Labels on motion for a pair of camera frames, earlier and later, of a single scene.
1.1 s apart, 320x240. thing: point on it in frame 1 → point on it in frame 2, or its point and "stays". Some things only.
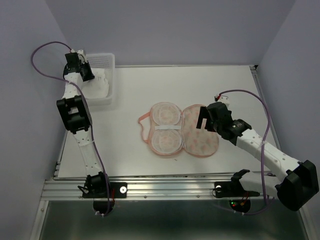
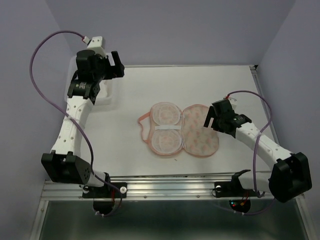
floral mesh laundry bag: x=173 y=130 stays
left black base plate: x=116 y=190 stays
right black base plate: x=232 y=189 stays
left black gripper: x=90 y=75 → x=114 y=71
